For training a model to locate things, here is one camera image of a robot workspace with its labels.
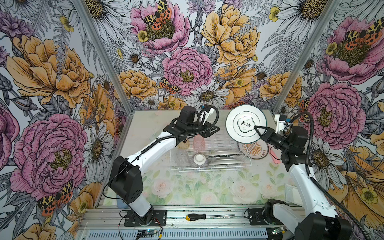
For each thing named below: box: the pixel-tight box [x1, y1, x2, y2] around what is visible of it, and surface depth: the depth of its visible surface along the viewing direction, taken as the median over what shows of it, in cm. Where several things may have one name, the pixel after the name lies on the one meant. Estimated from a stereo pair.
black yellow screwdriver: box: [186, 213, 236, 221], surface depth 75 cm
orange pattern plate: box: [238, 138, 269, 159], surface depth 99 cm
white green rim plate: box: [225, 104, 268, 144], surface depth 78 cm
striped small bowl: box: [191, 153, 209, 168], surface depth 89 cm
